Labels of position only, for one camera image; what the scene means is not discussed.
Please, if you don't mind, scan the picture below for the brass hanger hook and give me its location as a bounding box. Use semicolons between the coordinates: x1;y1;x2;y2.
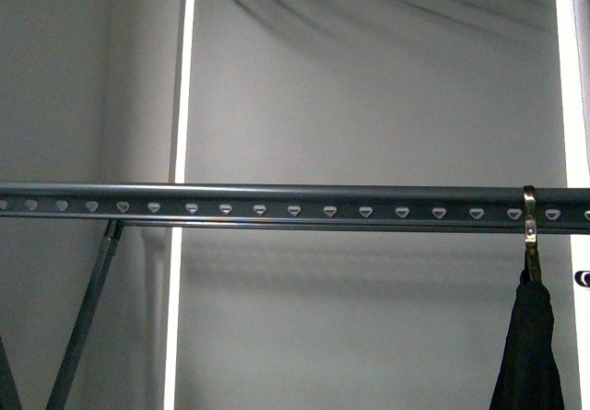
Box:
522;184;543;284

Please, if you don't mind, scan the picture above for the black garment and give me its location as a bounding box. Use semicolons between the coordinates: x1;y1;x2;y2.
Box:
490;269;565;410

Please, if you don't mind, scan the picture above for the dark diagonal rack strut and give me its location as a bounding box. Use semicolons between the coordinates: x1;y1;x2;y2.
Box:
46;220;124;410

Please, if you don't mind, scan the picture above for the grey curtain edge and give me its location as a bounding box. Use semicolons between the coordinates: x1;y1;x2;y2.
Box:
572;0;589;156

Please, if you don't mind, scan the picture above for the dark perforated clothes rail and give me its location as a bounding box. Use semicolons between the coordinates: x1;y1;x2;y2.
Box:
1;182;589;235

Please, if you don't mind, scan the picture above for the black ring fixture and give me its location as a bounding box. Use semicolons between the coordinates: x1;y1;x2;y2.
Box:
573;270;590;288

